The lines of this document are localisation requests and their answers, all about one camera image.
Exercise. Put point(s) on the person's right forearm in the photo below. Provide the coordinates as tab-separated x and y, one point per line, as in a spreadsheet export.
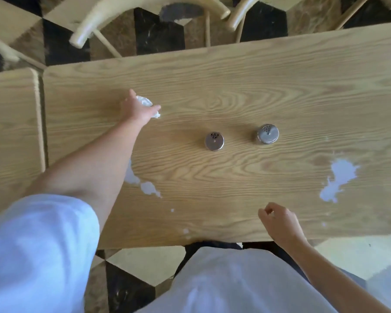
325	280

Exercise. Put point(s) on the adjoining wooden table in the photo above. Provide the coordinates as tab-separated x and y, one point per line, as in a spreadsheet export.
11	140

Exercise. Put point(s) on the white paper napkin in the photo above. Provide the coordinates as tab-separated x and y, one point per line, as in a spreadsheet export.
146	104

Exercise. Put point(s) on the person's right fingers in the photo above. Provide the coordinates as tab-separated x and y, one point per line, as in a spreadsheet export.
266	212

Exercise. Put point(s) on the person's right hand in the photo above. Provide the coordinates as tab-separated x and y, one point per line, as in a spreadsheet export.
282	221

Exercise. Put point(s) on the person's left hand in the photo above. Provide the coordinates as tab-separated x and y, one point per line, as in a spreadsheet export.
135	109

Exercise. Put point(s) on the person's left forearm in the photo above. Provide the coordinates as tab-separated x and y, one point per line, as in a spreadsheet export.
94	166

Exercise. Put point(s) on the person's white shirt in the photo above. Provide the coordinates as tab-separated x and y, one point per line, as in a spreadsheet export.
143	270

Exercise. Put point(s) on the metal-lidded shaker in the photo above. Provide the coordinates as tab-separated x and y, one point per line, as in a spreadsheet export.
267	133
214	141

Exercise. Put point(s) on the person's left thumb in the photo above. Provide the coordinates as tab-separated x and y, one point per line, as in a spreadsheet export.
132	94

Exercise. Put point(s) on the cream wooden chair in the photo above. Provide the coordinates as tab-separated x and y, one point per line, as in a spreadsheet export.
6	50
143	16
244	12

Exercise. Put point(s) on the white liquid spill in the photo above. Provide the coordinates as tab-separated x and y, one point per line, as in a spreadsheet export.
340	179
143	184

